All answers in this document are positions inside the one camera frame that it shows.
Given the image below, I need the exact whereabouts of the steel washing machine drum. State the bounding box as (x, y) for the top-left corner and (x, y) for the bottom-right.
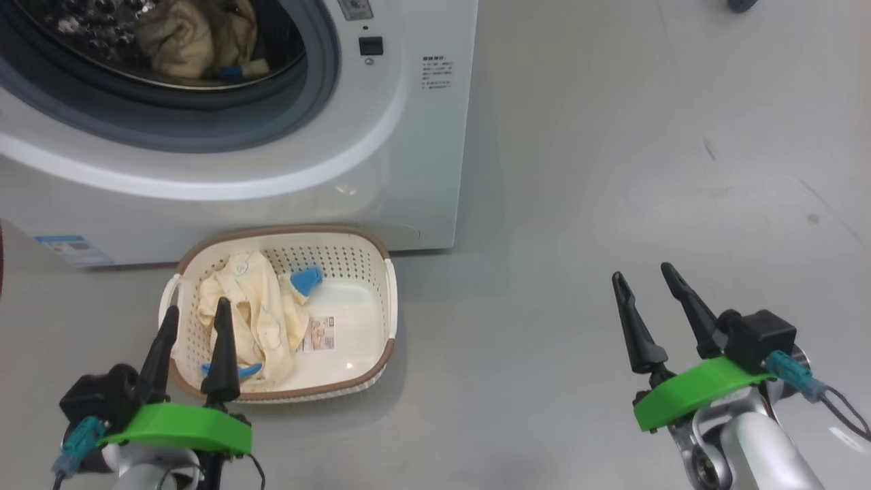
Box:
(14, 0), (307, 93)

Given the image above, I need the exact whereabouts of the cream perforated laundry basket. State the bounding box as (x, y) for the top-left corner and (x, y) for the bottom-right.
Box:
(158, 225), (399, 404)

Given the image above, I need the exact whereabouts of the right cable with teal connector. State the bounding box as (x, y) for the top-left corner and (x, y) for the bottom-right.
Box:
(766, 350), (871, 442)

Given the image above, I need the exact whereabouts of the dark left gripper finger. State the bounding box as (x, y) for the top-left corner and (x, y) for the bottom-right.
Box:
(139, 306), (180, 404)
(201, 297), (241, 408)

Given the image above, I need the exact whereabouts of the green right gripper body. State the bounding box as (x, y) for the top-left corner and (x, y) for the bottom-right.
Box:
(633, 356), (776, 433)

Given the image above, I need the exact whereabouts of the white front-load washing machine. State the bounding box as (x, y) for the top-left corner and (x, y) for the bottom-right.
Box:
(0, 0), (479, 267)

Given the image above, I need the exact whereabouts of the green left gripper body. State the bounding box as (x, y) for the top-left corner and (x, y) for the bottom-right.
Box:
(95, 402), (252, 455)

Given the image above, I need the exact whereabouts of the cream garment with blue cuffs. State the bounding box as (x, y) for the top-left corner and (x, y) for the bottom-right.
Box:
(197, 250), (324, 392)
(136, 0), (273, 82)

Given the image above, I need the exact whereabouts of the left cable with teal connector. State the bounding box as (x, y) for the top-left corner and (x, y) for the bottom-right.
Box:
(51, 416), (108, 490)

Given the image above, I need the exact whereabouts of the white right cable tag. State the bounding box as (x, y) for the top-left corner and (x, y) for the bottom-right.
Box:
(827, 425), (871, 453)

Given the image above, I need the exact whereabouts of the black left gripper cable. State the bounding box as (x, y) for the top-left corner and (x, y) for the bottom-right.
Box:
(199, 451), (267, 490)

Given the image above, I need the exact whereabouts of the blue energy label sticker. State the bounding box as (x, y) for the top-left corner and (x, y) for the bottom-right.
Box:
(34, 235), (115, 267)

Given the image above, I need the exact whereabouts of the cable with teal connector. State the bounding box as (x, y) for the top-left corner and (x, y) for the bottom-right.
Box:
(766, 350), (871, 442)
(51, 416), (108, 490)

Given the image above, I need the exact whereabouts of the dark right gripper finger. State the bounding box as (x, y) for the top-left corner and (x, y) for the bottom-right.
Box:
(612, 272), (670, 375)
(661, 263), (722, 359)

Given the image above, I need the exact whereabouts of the paper label inside basket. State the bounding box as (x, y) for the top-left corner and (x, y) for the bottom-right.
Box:
(297, 314), (337, 353)

